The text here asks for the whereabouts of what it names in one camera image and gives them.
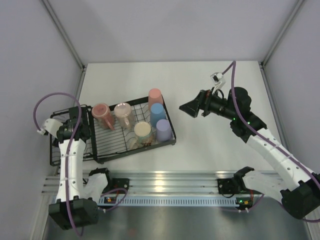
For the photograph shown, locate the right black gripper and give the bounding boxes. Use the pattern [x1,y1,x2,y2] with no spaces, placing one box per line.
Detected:
[179,86,237,121]

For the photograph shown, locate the pink ghost pattern mug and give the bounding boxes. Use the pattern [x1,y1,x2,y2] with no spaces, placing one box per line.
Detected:
[91,103,115,131]

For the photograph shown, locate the blue plastic tumbler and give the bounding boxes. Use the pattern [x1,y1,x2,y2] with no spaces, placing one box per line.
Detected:
[150,103,166,128]

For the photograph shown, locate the purple plastic tumbler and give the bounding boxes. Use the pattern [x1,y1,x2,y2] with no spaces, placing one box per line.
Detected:
[156,119,173,142]

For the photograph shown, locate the salmon pink plastic tumbler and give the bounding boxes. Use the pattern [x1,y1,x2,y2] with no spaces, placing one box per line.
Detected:
[148,88,164,108]

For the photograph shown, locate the pale pink iridescent mug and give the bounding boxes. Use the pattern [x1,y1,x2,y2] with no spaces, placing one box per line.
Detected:
[113,102,135,130]

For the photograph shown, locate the cream seashell mug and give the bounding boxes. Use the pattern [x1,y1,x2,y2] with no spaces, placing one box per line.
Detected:
[129,121,155,150]

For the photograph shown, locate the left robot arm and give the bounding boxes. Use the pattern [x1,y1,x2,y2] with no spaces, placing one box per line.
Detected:
[48,106,114,230]

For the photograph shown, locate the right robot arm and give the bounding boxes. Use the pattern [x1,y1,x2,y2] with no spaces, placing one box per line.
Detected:
[179,87,320,219]

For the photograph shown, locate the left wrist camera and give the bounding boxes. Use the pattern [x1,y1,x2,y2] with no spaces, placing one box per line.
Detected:
[37,118,63,139]

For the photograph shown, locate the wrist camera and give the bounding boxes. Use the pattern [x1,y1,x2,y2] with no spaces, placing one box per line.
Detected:
[37,118,63,139]
[210,72,226,94]

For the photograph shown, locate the black wire dish rack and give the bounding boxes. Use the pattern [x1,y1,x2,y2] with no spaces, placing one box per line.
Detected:
[49,96,177,167]

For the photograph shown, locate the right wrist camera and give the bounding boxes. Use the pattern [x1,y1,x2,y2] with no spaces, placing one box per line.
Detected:
[210,72,226,94]

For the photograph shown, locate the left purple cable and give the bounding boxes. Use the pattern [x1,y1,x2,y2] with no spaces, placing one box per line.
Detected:
[33,92,128,237]

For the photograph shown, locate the purple cable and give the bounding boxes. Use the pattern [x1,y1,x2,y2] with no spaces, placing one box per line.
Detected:
[221,61,320,223]
[33,92,128,237]

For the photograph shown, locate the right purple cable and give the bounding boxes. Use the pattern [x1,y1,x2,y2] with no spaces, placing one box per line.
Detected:
[221,61,320,223]

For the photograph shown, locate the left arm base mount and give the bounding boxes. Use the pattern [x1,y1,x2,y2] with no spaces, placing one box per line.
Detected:
[88,167,130,194]

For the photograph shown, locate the perforated cable tray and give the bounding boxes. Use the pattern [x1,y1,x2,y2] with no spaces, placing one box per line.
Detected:
[97,195,241,207]

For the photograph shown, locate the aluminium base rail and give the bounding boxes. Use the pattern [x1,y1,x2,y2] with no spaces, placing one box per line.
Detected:
[42,170,313,196]

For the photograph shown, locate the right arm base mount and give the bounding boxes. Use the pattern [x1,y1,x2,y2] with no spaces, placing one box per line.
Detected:
[217,166,255,198]

